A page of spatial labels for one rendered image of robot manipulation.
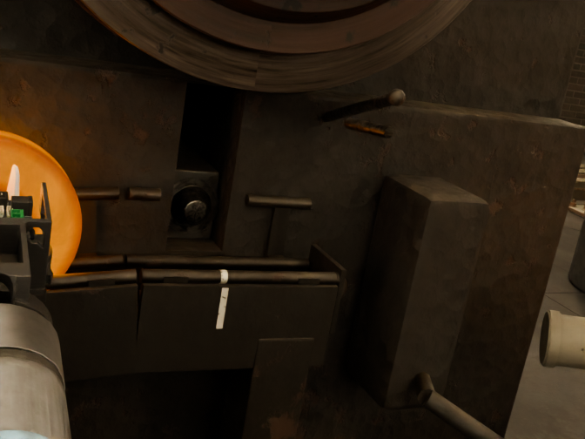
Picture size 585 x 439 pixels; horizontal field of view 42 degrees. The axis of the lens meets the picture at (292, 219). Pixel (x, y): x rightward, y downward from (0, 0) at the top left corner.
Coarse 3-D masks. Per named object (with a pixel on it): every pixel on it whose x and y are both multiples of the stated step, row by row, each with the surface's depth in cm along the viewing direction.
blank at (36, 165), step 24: (0, 144) 61; (24, 144) 62; (0, 168) 62; (24, 168) 63; (48, 168) 63; (24, 192) 63; (48, 192) 64; (72, 192) 65; (72, 216) 65; (72, 240) 66
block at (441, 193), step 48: (384, 192) 82; (432, 192) 76; (384, 240) 82; (432, 240) 76; (480, 240) 79; (384, 288) 81; (432, 288) 78; (384, 336) 81; (432, 336) 80; (384, 384) 81
